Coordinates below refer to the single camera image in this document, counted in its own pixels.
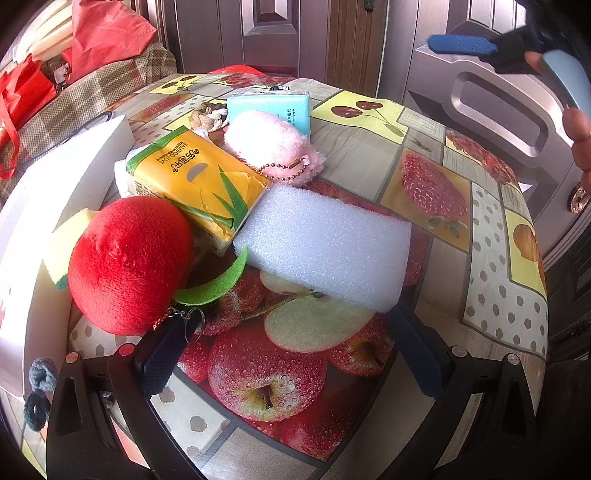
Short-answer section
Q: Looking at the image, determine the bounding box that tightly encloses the red plush apple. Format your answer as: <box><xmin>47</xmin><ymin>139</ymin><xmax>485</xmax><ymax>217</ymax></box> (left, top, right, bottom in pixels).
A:
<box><xmin>67</xmin><ymin>195</ymin><xmax>250</xmax><ymax>337</ymax></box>

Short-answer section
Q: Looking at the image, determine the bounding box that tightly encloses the grey blue hair tie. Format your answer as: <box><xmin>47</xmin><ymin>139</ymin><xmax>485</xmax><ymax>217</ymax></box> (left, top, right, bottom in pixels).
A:
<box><xmin>28</xmin><ymin>357</ymin><xmax>59</xmax><ymax>393</ymax></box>

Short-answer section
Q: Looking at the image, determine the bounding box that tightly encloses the yellow sponge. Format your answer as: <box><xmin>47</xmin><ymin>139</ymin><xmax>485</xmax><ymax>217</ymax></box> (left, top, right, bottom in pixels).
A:
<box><xmin>43</xmin><ymin>208</ymin><xmax>98</xmax><ymax>291</ymax></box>

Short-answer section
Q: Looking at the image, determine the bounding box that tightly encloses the white foam block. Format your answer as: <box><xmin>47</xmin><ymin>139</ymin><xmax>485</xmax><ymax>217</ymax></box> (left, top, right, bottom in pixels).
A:
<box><xmin>232</xmin><ymin>184</ymin><xmax>412</xmax><ymax>313</ymax></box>

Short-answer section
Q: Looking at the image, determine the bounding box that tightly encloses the light blue tissue pack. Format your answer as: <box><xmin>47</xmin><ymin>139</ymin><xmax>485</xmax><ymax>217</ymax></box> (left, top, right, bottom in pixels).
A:
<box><xmin>226</xmin><ymin>90</ymin><xmax>311</xmax><ymax>136</ymax></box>

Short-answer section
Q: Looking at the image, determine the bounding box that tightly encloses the yellow tissue pack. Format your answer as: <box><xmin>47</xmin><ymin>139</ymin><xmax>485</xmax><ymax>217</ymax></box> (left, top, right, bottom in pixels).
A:
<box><xmin>126</xmin><ymin>126</ymin><xmax>270</xmax><ymax>254</ymax></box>

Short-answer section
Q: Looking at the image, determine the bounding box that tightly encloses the pink fluffy plush keychain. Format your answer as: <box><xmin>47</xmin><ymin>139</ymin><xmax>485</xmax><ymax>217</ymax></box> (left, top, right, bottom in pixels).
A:
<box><xmin>224</xmin><ymin>110</ymin><xmax>325</xmax><ymax>186</ymax></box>

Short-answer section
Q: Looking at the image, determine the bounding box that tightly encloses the beige knotted rope toy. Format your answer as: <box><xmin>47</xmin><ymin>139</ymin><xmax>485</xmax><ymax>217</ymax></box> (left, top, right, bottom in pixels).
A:
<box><xmin>188</xmin><ymin>101</ymin><xmax>228</xmax><ymax>133</ymax></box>

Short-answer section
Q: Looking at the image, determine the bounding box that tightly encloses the person's right hand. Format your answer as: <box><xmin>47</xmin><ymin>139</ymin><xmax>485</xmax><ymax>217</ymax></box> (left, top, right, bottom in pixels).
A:
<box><xmin>525</xmin><ymin>50</ymin><xmax>591</xmax><ymax>195</ymax></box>

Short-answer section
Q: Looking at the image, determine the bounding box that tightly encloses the fruit pattern tablecloth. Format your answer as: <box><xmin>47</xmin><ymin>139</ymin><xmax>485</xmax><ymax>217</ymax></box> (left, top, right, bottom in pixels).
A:
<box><xmin>20</xmin><ymin>72</ymin><xmax>551</xmax><ymax>480</ymax></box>

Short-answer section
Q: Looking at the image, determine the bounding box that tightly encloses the white cardboard box lid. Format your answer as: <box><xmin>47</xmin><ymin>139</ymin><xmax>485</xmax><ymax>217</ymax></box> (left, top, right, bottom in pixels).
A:
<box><xmin>1</xmin><ymin>116</ymin><xmax>134</xmax><ymax>398</ymax></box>

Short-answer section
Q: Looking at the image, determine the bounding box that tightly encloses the brass door knob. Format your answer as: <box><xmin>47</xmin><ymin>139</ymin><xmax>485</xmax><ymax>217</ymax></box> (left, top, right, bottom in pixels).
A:
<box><xmin>567</xmin><ymin>182</ymin><xmax>590</xmax><ymax>215</ymax></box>

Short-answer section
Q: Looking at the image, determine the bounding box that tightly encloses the red plastic bag by door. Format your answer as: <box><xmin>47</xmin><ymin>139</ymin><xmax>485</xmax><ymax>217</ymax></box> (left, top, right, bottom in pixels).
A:
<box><xmin>209</xmin><ymin>64</ymin><xmax>264</xmax><ymax>76</ymax></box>

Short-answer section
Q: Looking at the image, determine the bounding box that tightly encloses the plaid covered bench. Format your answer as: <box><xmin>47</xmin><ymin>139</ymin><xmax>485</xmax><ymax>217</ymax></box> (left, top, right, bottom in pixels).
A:
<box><xmin>1</xmin><ymin>42</ymin><xmax>177</xmax><ymax>202</ymax></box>

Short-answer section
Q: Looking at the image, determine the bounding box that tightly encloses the red tote bag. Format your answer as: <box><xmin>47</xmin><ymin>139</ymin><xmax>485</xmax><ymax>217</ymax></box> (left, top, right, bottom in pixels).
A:
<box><xmin>1</xmin><ymin>54</ymin><xmax>57</xmax><ymax>180</ymax></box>

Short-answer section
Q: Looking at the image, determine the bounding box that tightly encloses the pink red plastic bag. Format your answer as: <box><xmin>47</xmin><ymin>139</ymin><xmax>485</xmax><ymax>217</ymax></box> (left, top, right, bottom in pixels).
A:
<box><xmin>62</xmin><ymin>0</ymin><xmax>157</xmax><ymax>84</ymax></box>

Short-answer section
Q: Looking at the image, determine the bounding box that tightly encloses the cream folded pillow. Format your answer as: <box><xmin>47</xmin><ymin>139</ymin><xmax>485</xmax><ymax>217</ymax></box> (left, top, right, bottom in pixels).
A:
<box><xmin>10</xmin><ymin>0</ymin><xmax>73</xmax><ymax>63</ymax></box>

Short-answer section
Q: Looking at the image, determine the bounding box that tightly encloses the black cable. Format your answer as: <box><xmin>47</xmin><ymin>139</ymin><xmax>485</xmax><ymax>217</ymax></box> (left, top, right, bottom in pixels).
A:
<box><xmin>27</xmin><ymin>110</ymin><xmax>115</xmax><ymax>158</ymax></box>

